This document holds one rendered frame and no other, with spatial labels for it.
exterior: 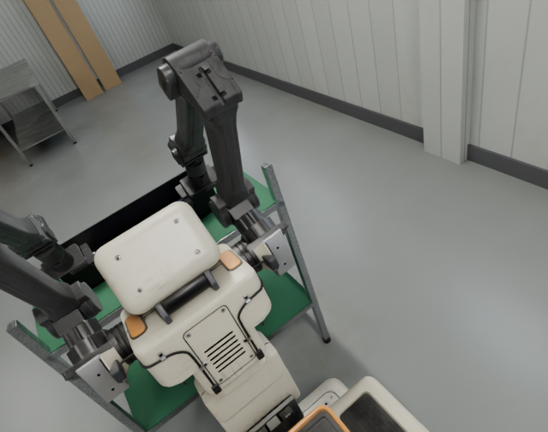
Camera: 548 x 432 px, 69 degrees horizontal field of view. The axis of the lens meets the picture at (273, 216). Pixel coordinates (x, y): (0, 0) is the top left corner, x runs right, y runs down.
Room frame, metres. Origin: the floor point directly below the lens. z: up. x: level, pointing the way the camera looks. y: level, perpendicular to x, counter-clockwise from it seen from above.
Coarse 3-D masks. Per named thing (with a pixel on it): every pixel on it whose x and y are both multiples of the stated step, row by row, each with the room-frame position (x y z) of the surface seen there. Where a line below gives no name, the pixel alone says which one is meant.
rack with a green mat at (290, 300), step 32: (256, 192) 1.23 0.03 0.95; (288, 224) 1.13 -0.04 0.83; (96, 288) 1.03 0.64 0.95; (288, 288) 1.25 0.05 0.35; (288, 320) 1.08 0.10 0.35; (320, 320) 1.13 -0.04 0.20; (64, 352) 0.83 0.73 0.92; (192, 384) 0.95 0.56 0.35; (128, 416) 0.83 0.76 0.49; (160, 416) 0.86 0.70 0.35
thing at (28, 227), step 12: (0, 216) 0.67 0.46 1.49; (12, 216) 0.73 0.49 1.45; (0, 228) 0.65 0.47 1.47; (12, 228) 0.68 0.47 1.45; (24, 228) 0.74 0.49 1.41; (36, 228) 0.78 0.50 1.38; (0, 240) 0.68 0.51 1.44; (12, 240) 0.70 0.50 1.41; (24, 240) 0.73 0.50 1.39; (36, 240) 0.76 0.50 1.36; (48, 240) 0.79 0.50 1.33; (24, 252) 0.77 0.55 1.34
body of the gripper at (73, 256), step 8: (72, 248) 0.91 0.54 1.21; (64, 256) 0.85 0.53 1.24; (72, 256) 0.88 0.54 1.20; (80, 256) 0.88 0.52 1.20; (56, 264) 0.84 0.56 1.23; (64, 264) 0.84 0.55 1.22; (72, 264) 0.86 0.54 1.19; (80, 264) 0.86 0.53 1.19; (48, 272) 0.86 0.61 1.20; (56, 272) 0.86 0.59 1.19; (64, 272) 0.85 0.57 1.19
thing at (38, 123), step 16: (16, 64) 6.26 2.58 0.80; (0, 80) 5.66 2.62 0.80; (16, 80) 5.33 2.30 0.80; (32, 80) 5.04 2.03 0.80; (0, 96) 4.83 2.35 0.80; (32, 112) 6.04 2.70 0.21; (48, 112) 5.76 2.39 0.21; (0, 128) 4.70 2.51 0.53; (16, 128) 5.60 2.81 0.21; (32, 128) 5.37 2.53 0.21; (48, 128) 5.14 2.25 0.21; (64, 128) 4.90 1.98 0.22; (32, 144) 4.79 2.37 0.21
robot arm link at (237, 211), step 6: (246, 198) 0.77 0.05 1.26; (240, 204) 0.76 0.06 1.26; (246, 204) 0.76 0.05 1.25; (228, 210) 0.76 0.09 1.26; (234, 210) 0.75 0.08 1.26; (240, 210) 0.75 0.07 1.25; (246, 210) 0.75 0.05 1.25; (234, 216) 0.74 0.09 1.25; (240, 216) 0.74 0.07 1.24; (234, 222) 0.75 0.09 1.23
